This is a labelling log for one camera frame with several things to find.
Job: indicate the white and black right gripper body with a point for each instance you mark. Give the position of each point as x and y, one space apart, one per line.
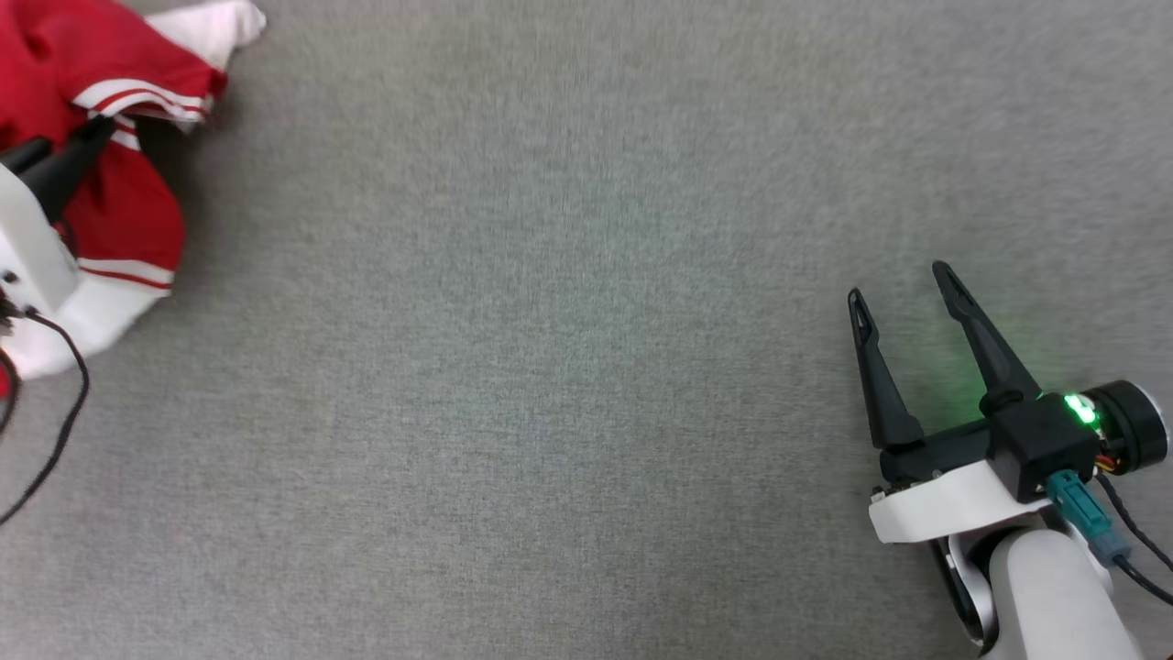
944 500

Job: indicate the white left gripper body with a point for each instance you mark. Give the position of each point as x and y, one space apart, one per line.
37 257

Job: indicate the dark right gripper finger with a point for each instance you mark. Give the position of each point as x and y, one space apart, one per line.
990 353
882 385

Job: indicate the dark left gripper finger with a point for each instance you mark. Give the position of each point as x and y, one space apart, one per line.
27 156
78 165

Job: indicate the red and white garment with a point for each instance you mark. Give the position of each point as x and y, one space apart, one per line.
119 202

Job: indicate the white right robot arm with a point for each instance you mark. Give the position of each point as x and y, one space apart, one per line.
1045 596

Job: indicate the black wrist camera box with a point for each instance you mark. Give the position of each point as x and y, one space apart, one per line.
1035 445

